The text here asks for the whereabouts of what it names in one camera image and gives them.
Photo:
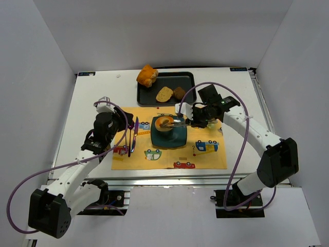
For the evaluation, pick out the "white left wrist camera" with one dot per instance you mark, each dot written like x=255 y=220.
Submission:
x=103 y=104

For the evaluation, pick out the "right blue table label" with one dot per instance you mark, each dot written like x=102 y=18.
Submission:
x=238 y=69

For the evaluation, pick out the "left blue table label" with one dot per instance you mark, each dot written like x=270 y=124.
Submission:
x=81 y=74

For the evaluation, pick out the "purple iridescent spoon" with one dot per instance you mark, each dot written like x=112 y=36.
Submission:
x=130 y=144

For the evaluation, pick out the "brown chocolate bread roll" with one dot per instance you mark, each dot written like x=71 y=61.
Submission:
x=179 y=93

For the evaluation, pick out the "iridescent table knife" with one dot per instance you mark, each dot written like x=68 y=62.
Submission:
x=136 y=128

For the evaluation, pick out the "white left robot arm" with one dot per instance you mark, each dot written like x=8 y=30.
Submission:
x=52 y=209

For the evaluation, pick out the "orange glazed donut bread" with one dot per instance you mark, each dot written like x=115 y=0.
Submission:
x=160 y=120

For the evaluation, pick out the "black baking tray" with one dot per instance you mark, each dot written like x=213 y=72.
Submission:
x=146 y=97

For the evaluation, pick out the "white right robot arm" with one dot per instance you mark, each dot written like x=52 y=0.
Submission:
x=279 y=157

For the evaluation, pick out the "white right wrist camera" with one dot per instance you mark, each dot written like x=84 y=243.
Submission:
x=184 y=109

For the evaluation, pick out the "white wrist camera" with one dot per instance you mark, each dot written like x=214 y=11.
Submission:
x=184 y=109
x=103 y=104

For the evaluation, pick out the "dark teal square plate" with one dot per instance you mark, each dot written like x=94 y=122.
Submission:
x=174 y=138

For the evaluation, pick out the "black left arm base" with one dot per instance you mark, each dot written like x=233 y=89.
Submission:
x=112 y=202

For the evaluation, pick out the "aluminium table frame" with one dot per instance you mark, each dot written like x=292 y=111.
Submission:
x=169 y=207

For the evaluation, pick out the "pale green mug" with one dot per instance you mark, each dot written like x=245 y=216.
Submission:
x=212 y=124

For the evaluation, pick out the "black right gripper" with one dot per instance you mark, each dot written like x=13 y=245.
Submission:
x=196 y=120

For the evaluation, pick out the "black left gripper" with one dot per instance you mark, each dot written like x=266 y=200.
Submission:
x=127 y=119

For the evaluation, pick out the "blue table label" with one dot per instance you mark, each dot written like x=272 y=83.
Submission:
x=238 y=69
x=81 y=74

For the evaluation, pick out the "large orange bread loaf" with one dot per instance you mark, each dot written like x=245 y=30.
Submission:
x=147 y=76

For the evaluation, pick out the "flat seeded bread slice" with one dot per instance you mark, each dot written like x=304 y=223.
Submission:
x=164 y=94

